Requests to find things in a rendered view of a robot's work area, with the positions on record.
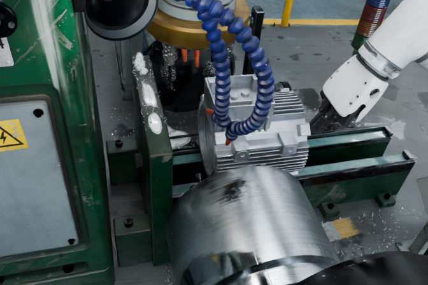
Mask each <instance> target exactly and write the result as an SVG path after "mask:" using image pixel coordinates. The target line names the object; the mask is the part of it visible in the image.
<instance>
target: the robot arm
mask: <svg viewBox="0 0 428 285"><path fill-rule="evenodd" d="M358 52H359V53H360V54H357V55H356V54H355V55H354V56H353V57H351V58H350V59H349V60H347V61H346V62H345V63H344V64H343V65H342V66H341V67H340V68H339V69H338V70H337V71H335V72H334V73H333V75H332V76H331V77H330V78H329V79H328V80H327V81H326V82H325V84H324V85H323V90H322V91H321V92H320V95H321V98H322V104H321V106H320V107H319V109H318V111H319V112H318V114H317V115H316V116H315V117H314V118H313V119H312V120H311V121H310V122H309V124H310V130H311V132H314V133H316V134H321V133H322V132H323V131H324V130H325V129H326V128H327V127H328V126H329V125H330V123H336V122H338V123H340V124H341V125H342V126H345V127H348V126H349V124H350V123H351V122H352V121H353V122H355V123H357V122H359V121H360V120H361V119H362V118H363V117H364V116H365V115H366V114H367V113H368V112H369V110H370V109H371V108H372V107H373V106H374V105H375V104H376V103H377V101H378V100H379V98H380V97H381V96H382V95H383V93H384V91H385V90H386V89H387V87H388V85H389V84H388V83H387V81H388V80H389V79H388V77H389V78H391V79H394V78H396V77H398V76H399V73H400V72H401V71H402V70H403V68H404V67H405V66H406V65H407V64H409V63H410V62H412V61H414V62H416V63H417V64H418V65H420V66H421V67H422V68H424V69H425V70H426V71H427V72H428V0H403V1H402V2H401V3H400V4H399V6H398V7H397V8H396V9H395V10H394V11H393V12H392V13H391V14H390V15H389V16H388V17H387V19H386V20H385V21H384V22H383V23H382V24H381V26H379V28H377V30H375V32H374V33H373V34H372V35H371V36H370V37H369V39H368V40H367V41H366V42H365V43H364V44H363V45H362V46H361V47H360V48H359V49H358Z"/></svg>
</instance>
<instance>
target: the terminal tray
mask: <svg viewBox="0 0 428 285"><path fill-rule="evenodd" d="M255 76H256V75H255V74H247V75H237V76H230V78H231V84H230V87H231V91H230V96H231V97H230V104H229V111H228V112H229V116H230V118H231V120H232V122H233V121H237V122H242V121H244V120H246V119H247V118H248V117H250V115H251V114H252V111H253V108H254V106H255V101H256V100H257V93H258V91H257V87H258V84H257V78H255ZM215 78H216V77H209V78H205V79H204V99H203V104H204V105H205V106H206V108H207V109H212V110H214V108H215V92H216V91H215V86H216V84H215ZM210 79H213V80H214V81H210ZM275 104H276V103H275V101H274V99H273V100H272V101H271V108H270V109H269V114H268V115H267V118H266V120H265V121H264V123H263V125H262V126H261V127H259V128H258V131H259V132H261V130H262V129H264V131H265V132H266V131H267V129H269V128H270V125H271V120H272V118H273V113H274V110H275ZM205 106H204V109H205V111H206V108H205ZM206 116H207V118H208V121H209V124H210V127H212V131H213V133H215V132H225V131H226V128H227V127H226V128H223V127H219V126H218V125H217V124H216V123H214V122H213V121H212V120H211V116H210V118H209V115H208V113H207V112H206ZM210 120H211V123H210Z"/></svg>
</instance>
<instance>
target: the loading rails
mask: <svg viewBox="0 0 428 285"><path fill-rule="evenodd" d="M393 134H394V133H393V132H392V131H391V130H390V129H389V127H388V126H386V124H381V125H370V126H365V127H354V128H349V129H338V130H328V131H323V132H322V133H321V134H316V133H314V132H312V133H311V135H310V136H307V143H308V145H309V148H308V150H309V152H307V153H308V156H307V158H308V159H306V162H305V164H306V165H304V167H303V169H302V171H299V172H298V175H295V176H294V177H296V178H297V180H298V181H299V182H300V184H301V186H302V187H303V190H304V192H305V194H306V196H307V198H308V200H309V201H310V204H311V206H312V207H313V208H319V209H320V211H321V213H322V214H323V216H324V217H325V218H328V217H333V216H338V215H339V212H340V210H339V208H338V206H337V205H338V204H345V203H349V202H356V201H361V200H368V199H372V198H374V199H375V200H376V202H377V203H378V205H379V206H380V207H381V208H384V207H391V206H394V205H395V203H396V200H395V199H394V197H393V195H397V194H398V192H399V190H400V189H401V187H402V185H403V183H404V182H405V180H406V178H407V177H408V174H409V173H410V171H411V169H412V168H413V166H414V164H415V162H416V161H415V160H414V159H413V157H412V156H411V155H410V153H409V152H408V150H403V152H402V154H396V155H388V156H383V154H384V152H385V150H386V148H387V146H388V144H389V142H390V140H391V138H392V136H393ZM198 173H200V174H201V181H203V180H205V179H206V178H207V177H206V173H205V171H204V167H203V161H202V157H201V150H200V146H196V147H191V148H180V149H173V205H174V204H175V202H176V201H177V200H178V199H179V198H180V197H181V196H182V195H183V194H184V193H185V192H187V191H188V190H189V189H190V187H191V186H192V185H196V184H197V179H196V174H198Z"/></svg>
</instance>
